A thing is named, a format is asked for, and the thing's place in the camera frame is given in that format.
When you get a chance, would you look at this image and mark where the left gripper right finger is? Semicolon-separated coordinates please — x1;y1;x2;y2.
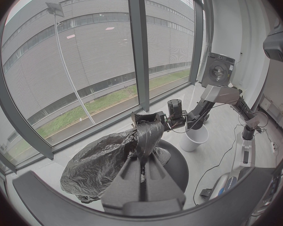
143;153;186;215

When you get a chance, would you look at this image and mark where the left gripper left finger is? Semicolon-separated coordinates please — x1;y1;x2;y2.
101;157;143;215

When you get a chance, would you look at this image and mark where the black plastic bag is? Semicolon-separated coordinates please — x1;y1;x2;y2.
60;120;171;203

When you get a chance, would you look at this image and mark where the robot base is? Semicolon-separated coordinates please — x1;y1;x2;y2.
211;138;283;221

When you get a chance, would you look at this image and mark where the white trash bin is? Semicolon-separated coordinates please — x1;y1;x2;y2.
180;125;209;152

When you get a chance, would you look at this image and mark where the dark grey round chair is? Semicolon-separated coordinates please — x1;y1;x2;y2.
153;139;189;194

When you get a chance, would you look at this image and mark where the window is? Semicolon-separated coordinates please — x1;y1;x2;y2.
0;0;214;174

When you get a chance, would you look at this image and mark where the grey washing machine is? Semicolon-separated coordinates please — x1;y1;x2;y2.
201;52;236;88

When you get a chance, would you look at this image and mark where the black cable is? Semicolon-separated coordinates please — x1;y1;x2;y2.
193;124;239;207

